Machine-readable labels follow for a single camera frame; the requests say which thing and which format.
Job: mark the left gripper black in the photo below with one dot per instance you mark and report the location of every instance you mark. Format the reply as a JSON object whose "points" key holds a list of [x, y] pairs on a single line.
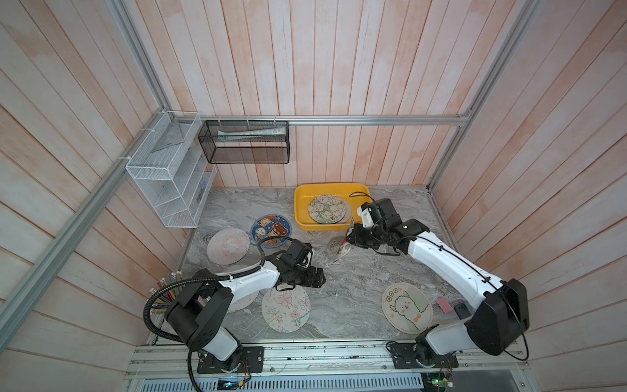
{"points": [[319, 275]]}

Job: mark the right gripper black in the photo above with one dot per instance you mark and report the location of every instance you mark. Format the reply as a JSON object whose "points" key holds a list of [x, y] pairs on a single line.
{"points": [[356, 239]]}

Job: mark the red roses floral coaster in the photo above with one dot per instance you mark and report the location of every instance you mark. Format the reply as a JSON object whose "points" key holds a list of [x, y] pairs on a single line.
{"points": [[345, 245]]}

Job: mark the yellow plastic storage box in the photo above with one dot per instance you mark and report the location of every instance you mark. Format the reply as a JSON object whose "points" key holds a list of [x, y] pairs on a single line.
{"points": [[354, 195]]}

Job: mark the green flowers pattern coaster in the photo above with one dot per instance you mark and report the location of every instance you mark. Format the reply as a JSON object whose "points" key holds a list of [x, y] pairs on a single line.
{"points": [[327, 209]]}

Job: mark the alpaca cartoon coaster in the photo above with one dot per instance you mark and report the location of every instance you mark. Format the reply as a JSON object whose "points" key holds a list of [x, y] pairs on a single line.
{"points": [[407, 308]]}

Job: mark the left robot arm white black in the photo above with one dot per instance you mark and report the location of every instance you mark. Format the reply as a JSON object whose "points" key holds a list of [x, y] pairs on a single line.
{"points": [[198, 311]]}

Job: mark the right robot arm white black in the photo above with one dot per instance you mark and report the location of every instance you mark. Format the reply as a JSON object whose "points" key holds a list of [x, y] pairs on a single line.
{"points": [[498, 309]]}

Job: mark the butterfly floral coaster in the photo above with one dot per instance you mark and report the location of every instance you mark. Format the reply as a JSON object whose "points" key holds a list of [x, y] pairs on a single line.
{"points": [[286, 309]]}

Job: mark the blue bears cartoon coaster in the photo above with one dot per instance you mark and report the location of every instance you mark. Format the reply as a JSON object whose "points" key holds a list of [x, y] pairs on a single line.
{"points": [[273, 227]]}

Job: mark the white pink bow coaster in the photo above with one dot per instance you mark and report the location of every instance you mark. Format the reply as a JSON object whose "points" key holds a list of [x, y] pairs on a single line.
{"points": [[242, 302]]}

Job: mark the pink kitty coaster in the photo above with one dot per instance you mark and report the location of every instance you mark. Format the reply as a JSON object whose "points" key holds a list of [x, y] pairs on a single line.
{"points": [[228, 246]]}

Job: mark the pink eraser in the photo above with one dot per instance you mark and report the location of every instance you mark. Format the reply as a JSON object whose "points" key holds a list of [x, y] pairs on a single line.
{"points": [[444, 305]]}

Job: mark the grey rectangular device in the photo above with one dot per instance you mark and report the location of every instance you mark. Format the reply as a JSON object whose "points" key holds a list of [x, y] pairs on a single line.
{"points": [[462, 311]]}

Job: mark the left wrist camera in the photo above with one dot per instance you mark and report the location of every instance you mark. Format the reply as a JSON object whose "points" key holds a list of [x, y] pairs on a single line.
{"points": [[298, 254]]}

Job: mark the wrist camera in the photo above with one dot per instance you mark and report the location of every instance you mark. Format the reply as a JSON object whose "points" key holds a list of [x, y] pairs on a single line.
{"points": [[378, 212], [298, 254]]}

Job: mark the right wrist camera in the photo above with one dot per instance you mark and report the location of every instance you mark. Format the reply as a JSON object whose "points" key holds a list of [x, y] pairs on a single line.
{"points": [[378, 212]]}

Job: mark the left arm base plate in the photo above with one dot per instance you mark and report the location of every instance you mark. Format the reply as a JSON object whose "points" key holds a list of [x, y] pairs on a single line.
{"points": [[244, 359]]}

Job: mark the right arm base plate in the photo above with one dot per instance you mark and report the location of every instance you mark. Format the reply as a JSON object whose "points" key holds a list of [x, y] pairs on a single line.
{"points": [[414, 355]]}

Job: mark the black wire mesh basket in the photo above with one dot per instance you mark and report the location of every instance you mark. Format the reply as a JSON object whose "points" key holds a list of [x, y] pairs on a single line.
{"points": [[245, 141]]}

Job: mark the white wire mesh shelf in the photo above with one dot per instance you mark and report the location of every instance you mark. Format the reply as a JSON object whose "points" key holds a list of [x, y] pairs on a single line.
{"points": [[170, 168]]}

